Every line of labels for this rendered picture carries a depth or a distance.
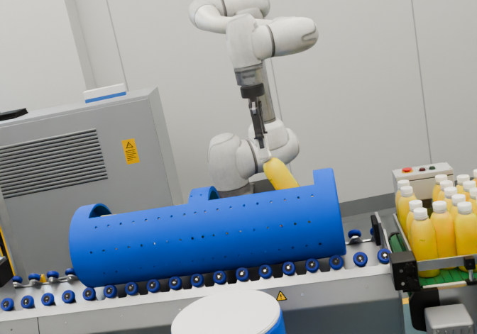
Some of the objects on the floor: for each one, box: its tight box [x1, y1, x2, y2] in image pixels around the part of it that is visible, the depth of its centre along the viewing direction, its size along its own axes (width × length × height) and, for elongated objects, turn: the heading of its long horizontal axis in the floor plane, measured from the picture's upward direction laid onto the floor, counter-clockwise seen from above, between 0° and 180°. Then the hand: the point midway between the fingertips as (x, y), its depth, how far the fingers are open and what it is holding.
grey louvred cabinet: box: [0, 87, 184, 284], centre depth 362 cm, size 54×215×145 cm, turn 131°
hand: (262, 147), depth 181 cm, fingers closed on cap, 4 cm apart
